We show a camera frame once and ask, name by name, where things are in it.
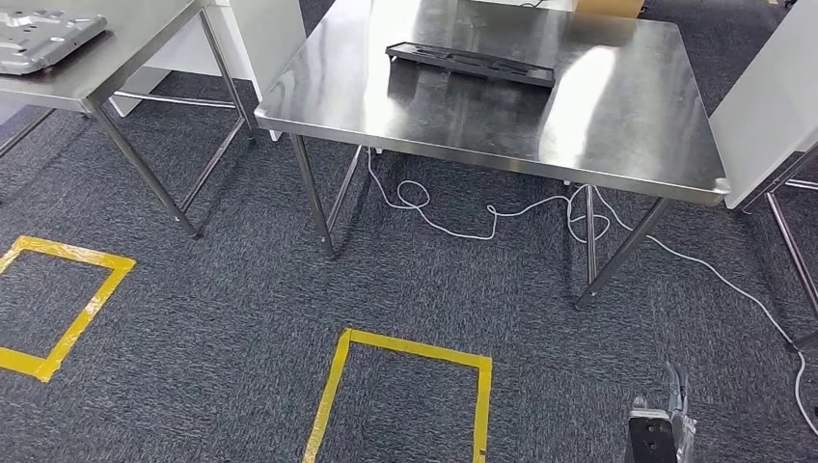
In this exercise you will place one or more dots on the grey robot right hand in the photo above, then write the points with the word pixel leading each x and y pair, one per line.
pixel 682 441

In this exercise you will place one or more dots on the black plastic panel part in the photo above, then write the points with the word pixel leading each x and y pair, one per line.
pixel 473 64

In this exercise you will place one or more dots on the stainless steel workbench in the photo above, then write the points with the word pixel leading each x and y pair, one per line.
pixel 607 128

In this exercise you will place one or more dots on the grey stamped metal part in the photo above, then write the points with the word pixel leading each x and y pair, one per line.
pixel 45 38

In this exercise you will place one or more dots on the stainless steel table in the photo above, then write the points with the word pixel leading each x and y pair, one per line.
pixel 792 255
pixel 128 45

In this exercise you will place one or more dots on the yellow floor tape square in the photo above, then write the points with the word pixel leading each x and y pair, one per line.
pixel 70 254
pixel 415 348

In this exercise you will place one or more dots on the white partition panel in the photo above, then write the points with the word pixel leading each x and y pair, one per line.
pixel 268 32
pixel 767 115

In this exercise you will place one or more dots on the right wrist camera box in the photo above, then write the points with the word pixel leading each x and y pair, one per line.
pixel 648 441

